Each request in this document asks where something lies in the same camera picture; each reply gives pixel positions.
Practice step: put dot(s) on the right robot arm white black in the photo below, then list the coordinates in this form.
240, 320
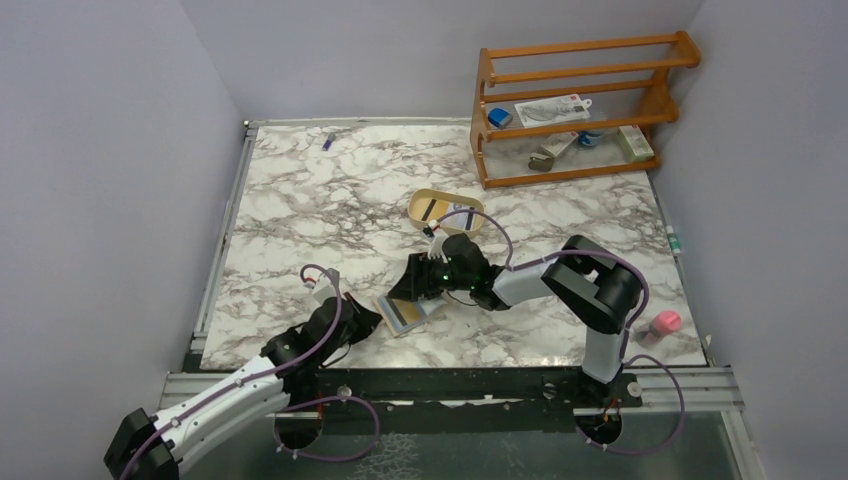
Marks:
603, 291

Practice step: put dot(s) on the white card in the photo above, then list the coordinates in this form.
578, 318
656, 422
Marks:
463, 218

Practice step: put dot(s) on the pink round object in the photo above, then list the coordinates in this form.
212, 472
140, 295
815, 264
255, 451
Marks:
661, 326

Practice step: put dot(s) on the green white small box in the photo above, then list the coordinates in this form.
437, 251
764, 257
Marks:
634, 143

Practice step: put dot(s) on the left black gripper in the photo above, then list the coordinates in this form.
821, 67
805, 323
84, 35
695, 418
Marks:
348, 317

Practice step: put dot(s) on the small blue marker pen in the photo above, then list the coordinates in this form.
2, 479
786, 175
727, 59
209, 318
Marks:
329, 141

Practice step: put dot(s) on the green white tube at edge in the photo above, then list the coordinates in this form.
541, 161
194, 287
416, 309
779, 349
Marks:
673, 240

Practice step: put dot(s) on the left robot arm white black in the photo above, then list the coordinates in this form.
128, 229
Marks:
283, 376

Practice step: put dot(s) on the blue round container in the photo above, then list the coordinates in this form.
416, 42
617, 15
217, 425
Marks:
590, 138

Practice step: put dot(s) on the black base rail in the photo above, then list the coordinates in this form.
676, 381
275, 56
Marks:
451, 400

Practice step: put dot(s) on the blue small box on shelf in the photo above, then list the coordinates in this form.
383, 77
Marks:
499, 118

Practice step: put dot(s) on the grey tape dispenser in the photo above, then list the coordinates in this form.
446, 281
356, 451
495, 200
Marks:
541, 163

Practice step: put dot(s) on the wooden orange shelf rack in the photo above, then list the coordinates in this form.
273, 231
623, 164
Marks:
648, 78

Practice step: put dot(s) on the yellow card in tray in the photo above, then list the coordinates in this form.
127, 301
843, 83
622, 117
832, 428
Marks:
433, 210

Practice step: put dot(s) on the striped card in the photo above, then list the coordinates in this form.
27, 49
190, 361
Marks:
400, 316

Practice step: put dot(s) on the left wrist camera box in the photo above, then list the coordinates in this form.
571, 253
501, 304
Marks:
325, 286

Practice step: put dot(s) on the beige leather card holder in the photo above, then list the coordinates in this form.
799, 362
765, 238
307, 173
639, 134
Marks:
378, 310

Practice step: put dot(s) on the white packaged item on shelf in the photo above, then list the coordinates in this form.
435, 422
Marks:
553, 111

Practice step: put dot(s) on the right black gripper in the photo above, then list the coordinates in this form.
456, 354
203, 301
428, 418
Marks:
424, 275

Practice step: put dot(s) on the cream oval tray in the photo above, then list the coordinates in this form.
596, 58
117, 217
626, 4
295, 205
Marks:
420, 197

